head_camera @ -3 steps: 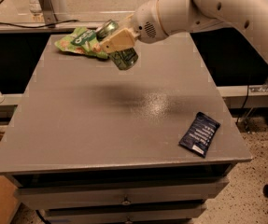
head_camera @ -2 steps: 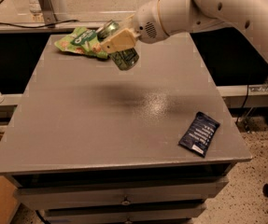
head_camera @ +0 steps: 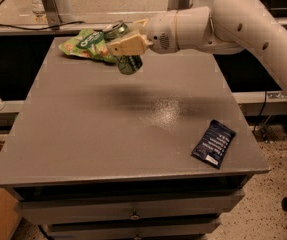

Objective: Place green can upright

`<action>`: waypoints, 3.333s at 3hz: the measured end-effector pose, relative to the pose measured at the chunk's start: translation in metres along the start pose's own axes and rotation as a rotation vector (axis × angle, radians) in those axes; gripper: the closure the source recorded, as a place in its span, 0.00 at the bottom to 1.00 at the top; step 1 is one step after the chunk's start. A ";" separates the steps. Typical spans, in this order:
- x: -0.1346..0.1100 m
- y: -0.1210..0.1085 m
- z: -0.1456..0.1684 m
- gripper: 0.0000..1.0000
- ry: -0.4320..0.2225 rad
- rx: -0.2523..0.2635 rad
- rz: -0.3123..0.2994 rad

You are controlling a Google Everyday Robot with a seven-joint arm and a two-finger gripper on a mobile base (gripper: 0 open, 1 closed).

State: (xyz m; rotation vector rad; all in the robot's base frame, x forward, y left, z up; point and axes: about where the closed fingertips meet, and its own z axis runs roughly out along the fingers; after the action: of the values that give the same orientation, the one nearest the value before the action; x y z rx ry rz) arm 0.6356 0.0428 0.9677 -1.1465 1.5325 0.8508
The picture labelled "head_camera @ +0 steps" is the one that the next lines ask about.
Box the grey drawer cabinet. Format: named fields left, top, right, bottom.
left=0, top=45, right=268, bottom=240

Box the green snack bag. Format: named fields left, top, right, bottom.
left=59, top=29, right=115, bottom=64

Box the grey drawer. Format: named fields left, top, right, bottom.
left=15, top=190, right=245, bottom=225
left=48, top=217, right=220, bottom=240

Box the clear glass barrier panel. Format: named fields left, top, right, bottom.
left=0, top=0, right=217, bottom=26

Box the green soda can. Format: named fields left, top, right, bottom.
left=103, top=21, right=143, bottom=75

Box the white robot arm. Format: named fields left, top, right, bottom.
left=107, top=0, right=287, bottom=95

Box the dark blue snack packet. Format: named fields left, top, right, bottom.
left=191, top=120, right=236, bottom=169

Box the lower grey drawer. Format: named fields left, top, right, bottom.
left=48, top=217, right=220, bottom=240

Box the left metal bracket post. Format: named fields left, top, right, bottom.
left=42, top=0, right=61, bottom=30

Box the black cable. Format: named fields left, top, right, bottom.
left=0, top=20, right=85, bottom=31

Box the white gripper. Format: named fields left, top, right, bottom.
left=107, top=11, right=178, bottom=56

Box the upper grey drawer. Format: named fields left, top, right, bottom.
left=15, top=190, right=245, bottom=225

